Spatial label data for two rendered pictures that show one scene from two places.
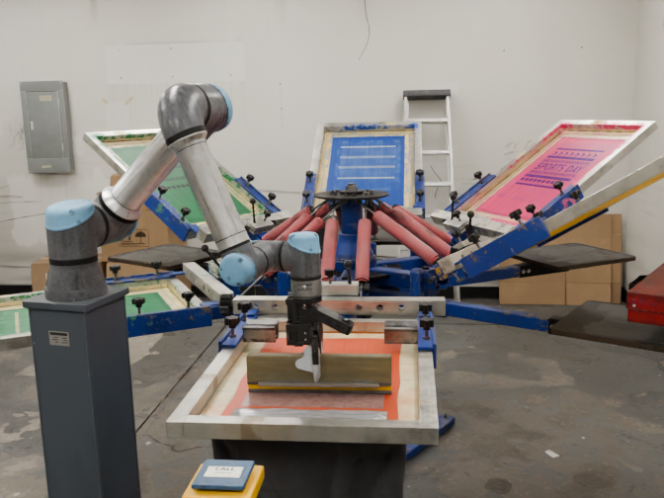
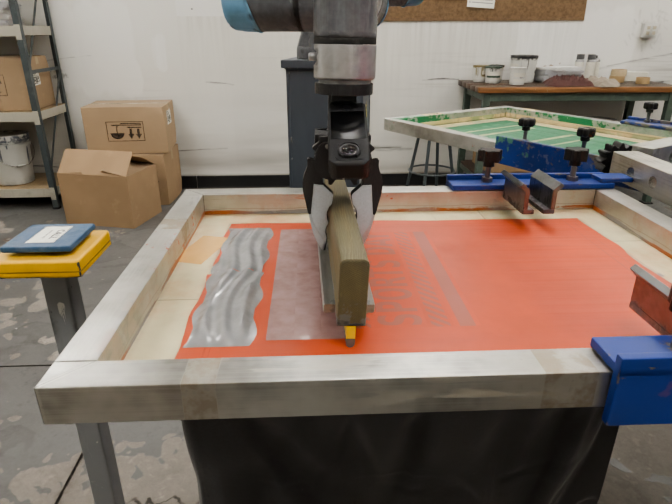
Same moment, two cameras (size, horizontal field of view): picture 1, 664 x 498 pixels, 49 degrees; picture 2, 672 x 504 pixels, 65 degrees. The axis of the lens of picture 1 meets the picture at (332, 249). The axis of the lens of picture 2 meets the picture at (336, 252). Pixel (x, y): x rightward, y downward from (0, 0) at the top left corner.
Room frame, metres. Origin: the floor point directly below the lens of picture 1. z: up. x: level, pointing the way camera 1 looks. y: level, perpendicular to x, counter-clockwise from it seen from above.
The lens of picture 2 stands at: (1.59, -0.60, 1.26)
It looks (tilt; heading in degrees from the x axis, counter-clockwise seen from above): 23 degrees down; 81
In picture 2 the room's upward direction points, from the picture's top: straight up
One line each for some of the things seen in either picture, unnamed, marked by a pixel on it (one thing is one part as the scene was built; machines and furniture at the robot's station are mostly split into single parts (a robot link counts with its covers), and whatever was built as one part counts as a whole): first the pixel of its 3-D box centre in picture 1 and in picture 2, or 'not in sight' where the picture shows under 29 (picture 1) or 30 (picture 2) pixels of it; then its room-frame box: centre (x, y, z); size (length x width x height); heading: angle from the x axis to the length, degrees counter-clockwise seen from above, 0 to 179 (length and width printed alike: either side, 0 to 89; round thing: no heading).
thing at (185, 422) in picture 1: (321, 368); (432, 258); (1.83, 0.03, 0.97); 0.79 x 0.58 x 0.04; 174
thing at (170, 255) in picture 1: (233, 272); not in sight; (3.27, 0.46, 0.91); 1.34 x 0.40 x 0.08; 54
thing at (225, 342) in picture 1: (239, 337); (527, 194); (2.10, 0.28, 0.97); 0.30 x 0.05 x 0.07; 174
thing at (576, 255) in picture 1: (489, 273); not in sight; (3.14, -0.70, 0.91); 1.34 x 0.40 x 0.08; 114
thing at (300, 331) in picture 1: (305, 319); (342, 131); (1.71, 0.07, 1.14); 0.09 x 0.08 x 0.12; 84
